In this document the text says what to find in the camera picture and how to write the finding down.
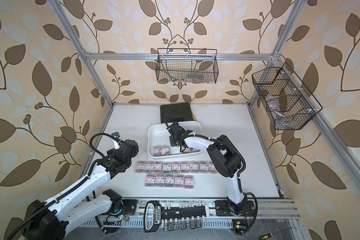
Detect white plastic storage tray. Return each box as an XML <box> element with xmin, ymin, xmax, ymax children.
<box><xmin>148</xmin><ymin>121</ymin><xmax>202</xmax><ymax>160</ymax></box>

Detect paper clip box eleventh removed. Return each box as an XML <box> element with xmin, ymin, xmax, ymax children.
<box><xmin>155</xmin><ymin>175</ymin><xmax>165</xmax><ymax>188</ymax></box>

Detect paper clip box fourteenth removed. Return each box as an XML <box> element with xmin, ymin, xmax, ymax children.
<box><xmin>184</xmin><ymin>176</ymin><xmax>194</xmax><ymax>189</ymax></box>

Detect paper clip box thirteenth removed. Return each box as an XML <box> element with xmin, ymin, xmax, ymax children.
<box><xmin>174</xmin><ymin>175</ymin><xmax>184</xmax><ymax>188</ymax></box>

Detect paper clip box twelfth removed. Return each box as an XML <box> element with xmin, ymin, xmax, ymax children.
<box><xmin>164</xmin><ymin>175</ymin><xmax>175</xmax><ymax>188</ymax></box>

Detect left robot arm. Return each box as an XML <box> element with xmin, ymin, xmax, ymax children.
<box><xmin>7</xmin><ymin>133</ymin><xmax>139</xmax><ymax>240</ymax></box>

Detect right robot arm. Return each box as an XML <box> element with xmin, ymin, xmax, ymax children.
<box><xmin>164</xmin><ymin>115</ymin><xmax>259</xmax><ymax>236</ymax></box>

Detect black socket set holder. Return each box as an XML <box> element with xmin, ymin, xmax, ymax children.
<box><xmin>143</xmin><ymin>201</ymin><xmax>210</xmax><ymax>233</ymax></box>

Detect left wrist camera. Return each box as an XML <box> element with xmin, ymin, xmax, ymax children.
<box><xmin>111</xmin><ymin>132</ymin><xmax>120</xmax><ymax>139</ymax></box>

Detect black wire basket back wall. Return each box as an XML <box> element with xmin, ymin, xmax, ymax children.
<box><xmin>155</xmin><ymin>48</ymin><xmax>219</xmax><ymax>84</ymax></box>

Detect black wire basket wall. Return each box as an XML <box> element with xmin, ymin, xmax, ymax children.
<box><xmin>252</xmin><ymin>63</ymin><xmax>323</xmax><ymax>131</ymax></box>
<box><xmin>155</xmin><ymin>48</ymin><xmax>219</xmax><ymax>84</ymax></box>

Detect black wire basket right wall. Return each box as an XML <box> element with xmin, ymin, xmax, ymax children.
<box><xmin>252</xmin><ymin>63</ymin><xmax>323</xmax><ymax>131</ymax></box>

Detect yellow handled screwdriver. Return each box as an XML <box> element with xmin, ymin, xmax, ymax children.
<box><xmin>259</xmin><ymin>227</ymin><xmax>292</xmax><ymax>240</ymax></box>

